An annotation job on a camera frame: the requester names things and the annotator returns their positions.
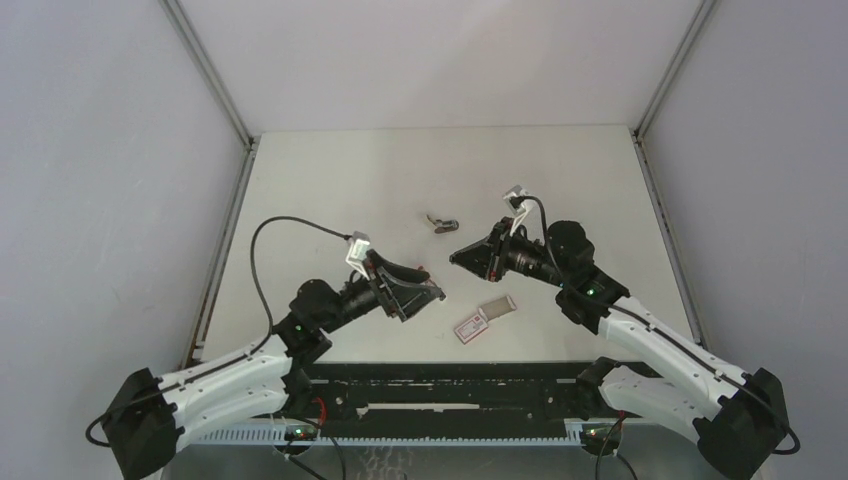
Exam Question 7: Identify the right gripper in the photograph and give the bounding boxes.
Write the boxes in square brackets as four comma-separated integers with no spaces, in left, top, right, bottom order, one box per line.
[451,218,568,290]

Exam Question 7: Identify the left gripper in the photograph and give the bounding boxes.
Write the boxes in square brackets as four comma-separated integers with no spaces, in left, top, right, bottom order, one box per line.
[319,249,440,334]

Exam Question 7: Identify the staple box tray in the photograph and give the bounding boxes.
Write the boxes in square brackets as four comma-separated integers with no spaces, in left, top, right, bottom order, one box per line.
[478,295,517,321]

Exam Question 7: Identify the red white staple box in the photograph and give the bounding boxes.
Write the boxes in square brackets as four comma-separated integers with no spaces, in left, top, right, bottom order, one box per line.
[453,312,489,344]

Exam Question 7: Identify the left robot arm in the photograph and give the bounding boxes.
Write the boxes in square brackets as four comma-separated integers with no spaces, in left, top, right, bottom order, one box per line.
[98,250,446,479]

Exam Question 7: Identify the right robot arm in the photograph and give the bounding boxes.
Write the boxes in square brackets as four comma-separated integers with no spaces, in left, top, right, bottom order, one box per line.
[449,217,800,479]

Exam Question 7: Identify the left circuit board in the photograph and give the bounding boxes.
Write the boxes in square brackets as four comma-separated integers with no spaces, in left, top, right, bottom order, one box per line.
[282,425,320,445]

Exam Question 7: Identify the circuit board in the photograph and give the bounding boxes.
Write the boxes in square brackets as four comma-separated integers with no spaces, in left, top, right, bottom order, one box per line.
[580,424,622,449]
[282,425,320,445]

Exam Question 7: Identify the right circuit board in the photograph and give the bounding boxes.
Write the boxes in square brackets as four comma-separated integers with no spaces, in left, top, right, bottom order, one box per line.
[580,424,622,449]

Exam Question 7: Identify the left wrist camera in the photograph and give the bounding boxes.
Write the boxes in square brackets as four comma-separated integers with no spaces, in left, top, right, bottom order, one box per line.
[345,231,371,280]

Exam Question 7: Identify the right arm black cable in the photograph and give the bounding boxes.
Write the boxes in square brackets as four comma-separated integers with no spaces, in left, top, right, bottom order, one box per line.
[519,195,802,457]

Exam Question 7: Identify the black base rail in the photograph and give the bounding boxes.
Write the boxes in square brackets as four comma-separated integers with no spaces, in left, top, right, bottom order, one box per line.
[275,361,619,438]

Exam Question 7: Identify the white slotted cable duct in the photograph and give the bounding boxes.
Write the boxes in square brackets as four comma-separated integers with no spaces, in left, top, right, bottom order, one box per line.
[194,421,585,447]

